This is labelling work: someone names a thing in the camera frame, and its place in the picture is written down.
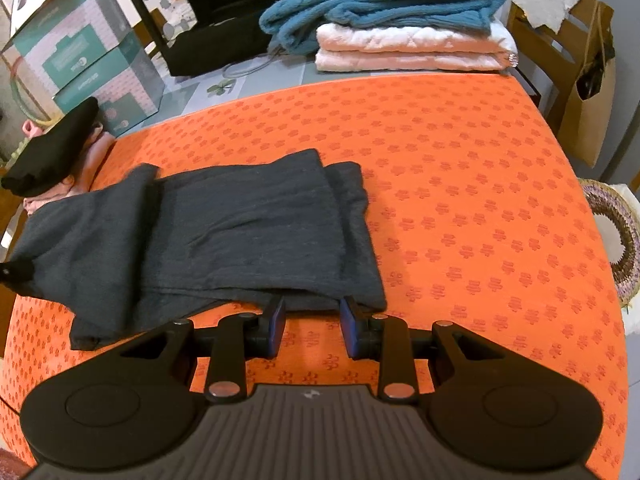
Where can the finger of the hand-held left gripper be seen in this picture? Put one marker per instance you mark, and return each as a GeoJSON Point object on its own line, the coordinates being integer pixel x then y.
{"type": "Point", "coordinates": [7, 272]}

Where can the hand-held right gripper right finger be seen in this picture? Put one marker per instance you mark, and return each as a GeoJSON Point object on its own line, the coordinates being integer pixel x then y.
{"type": "Point", "coordinates": [350, 332]}

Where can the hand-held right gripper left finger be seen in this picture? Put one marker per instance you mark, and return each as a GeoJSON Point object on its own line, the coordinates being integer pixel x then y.
{"type": "Point", "coordinates": [277, 327]}

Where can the dark grey garment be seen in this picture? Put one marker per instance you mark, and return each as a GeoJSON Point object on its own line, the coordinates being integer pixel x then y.
{"type": "Point", "coordinates": [240, 230]}

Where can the black folded garment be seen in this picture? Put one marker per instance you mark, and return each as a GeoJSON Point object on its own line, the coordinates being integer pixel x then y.
{"type": "Point", "coordinates": [55, 145]}

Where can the pink folded garment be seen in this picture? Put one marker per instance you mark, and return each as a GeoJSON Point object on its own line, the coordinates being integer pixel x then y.
{"type": "Point", "coordinates": [95, 155]}

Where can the orange patterned tablecloth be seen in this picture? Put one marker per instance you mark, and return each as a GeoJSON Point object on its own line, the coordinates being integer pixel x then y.
{"type": "Point", "coordinates": [475, 185]}

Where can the teal and pink cardboard box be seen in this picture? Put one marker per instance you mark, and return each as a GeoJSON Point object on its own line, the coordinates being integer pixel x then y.
{"type": "Point", "coordinates": [125, 95]}
{"type": "Point", "coordinates": [60, 45]}

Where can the woven round basket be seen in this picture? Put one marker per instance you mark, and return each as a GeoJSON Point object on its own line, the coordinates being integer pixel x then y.
{"type": "Point", "coordinates": [615, 260]}

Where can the white quilted folded garment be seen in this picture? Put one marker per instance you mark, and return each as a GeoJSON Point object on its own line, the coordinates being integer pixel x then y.
{"type": "Point", "coordinates": [400, 50]}

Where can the black bag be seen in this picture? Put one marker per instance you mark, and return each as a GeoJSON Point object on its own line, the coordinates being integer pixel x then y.
{"type": "Point", "coordinates": [220, 45]}

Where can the brown paper bag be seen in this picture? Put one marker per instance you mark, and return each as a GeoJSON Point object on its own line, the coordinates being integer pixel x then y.
{"type": "Point", "coordinates": [590, 125]}

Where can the teal knit sweater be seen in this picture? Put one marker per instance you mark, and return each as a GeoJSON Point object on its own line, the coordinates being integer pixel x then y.
{"type": "Point", "coordinates": [400, 0]}

